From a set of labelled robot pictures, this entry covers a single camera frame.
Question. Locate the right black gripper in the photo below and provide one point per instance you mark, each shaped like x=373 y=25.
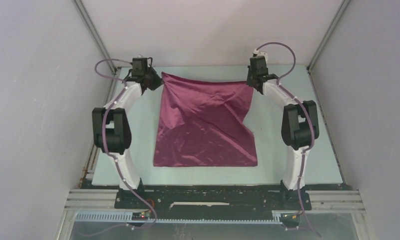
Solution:
x=249 y=82

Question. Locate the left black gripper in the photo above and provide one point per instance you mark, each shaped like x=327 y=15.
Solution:
x=158 y=81

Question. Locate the maroon satin cloth napkin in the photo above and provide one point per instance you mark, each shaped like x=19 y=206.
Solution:
x=201 y=124

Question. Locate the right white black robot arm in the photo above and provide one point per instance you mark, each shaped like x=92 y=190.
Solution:
x=300 y=125

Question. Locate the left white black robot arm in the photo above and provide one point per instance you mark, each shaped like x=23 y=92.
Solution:
x=111 y=129

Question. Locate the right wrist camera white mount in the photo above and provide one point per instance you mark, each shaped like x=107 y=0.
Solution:
x=256 y=53

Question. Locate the left aluminium corner post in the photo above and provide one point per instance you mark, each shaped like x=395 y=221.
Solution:
x=89 y=24

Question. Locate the aluminium corner post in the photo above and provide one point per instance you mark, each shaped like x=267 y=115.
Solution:
x=328 y=34
x=89 y=24

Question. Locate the right aluminium corner post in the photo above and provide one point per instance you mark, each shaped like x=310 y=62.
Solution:
x=328 y=34

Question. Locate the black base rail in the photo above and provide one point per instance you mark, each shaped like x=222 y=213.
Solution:
x=218 y=202

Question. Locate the white cable duct strip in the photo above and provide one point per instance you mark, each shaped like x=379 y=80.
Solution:
x=135 y=218

